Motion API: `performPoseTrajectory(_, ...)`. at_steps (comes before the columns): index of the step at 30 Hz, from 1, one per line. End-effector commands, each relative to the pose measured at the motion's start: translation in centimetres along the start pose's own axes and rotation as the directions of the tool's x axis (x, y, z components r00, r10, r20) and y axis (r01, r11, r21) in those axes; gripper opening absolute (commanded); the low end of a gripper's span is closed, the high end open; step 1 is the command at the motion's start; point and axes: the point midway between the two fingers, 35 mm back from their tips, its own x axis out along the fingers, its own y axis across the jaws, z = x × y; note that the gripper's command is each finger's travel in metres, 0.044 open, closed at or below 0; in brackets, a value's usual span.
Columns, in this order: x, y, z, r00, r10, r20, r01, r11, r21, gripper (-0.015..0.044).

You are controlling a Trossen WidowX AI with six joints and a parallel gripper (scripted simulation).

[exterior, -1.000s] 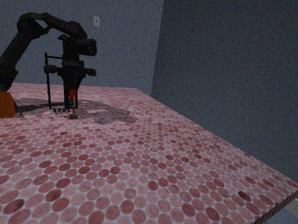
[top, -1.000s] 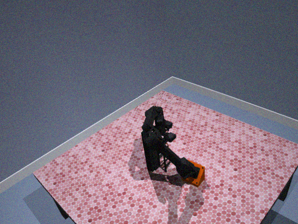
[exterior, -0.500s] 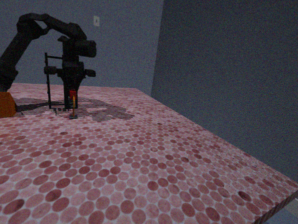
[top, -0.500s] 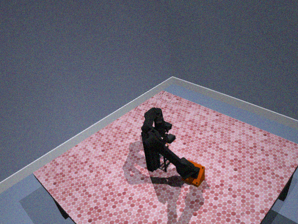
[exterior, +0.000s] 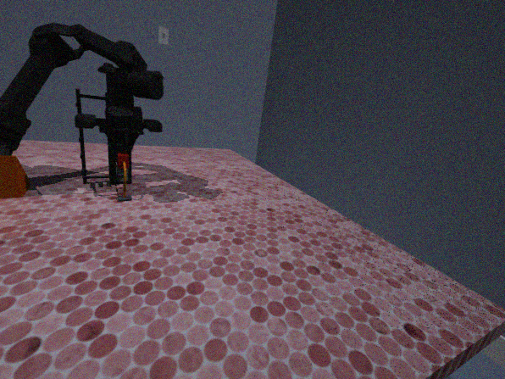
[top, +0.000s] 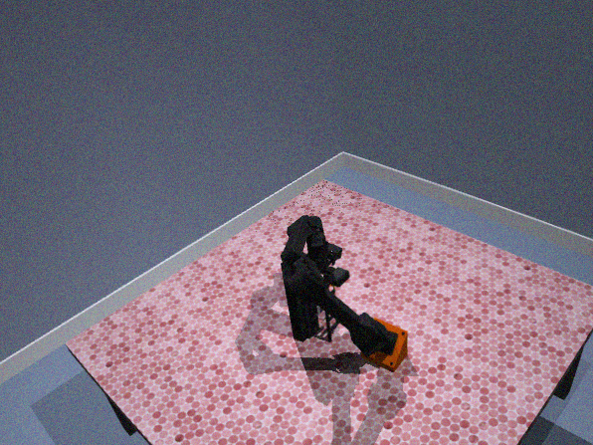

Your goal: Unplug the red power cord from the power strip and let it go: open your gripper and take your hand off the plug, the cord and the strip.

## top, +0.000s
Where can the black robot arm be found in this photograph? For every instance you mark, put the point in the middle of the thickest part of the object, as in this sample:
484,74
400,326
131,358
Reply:
307,285

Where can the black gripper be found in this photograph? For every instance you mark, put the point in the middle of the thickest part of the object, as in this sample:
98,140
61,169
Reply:
339,275

